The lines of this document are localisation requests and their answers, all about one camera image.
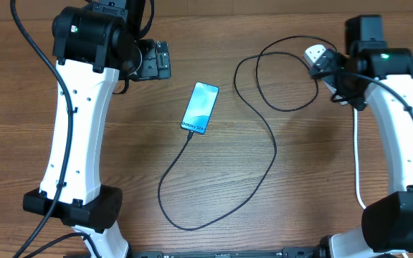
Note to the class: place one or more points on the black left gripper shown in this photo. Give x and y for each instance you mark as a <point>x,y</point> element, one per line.
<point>158,62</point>

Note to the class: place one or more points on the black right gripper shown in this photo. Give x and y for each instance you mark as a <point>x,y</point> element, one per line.
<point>356,101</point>

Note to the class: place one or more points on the blue Samsung smartphone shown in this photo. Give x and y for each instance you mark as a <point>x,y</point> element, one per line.
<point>200,107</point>

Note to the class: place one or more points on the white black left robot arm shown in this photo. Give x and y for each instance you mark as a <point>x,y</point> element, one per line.
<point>96,46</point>

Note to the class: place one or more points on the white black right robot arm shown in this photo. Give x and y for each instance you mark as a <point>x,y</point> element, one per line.
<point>373,75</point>

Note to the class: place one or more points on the white power strip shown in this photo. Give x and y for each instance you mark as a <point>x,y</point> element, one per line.
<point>311,55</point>

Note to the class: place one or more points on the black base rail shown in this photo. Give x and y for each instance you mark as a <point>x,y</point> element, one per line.
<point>285,252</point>

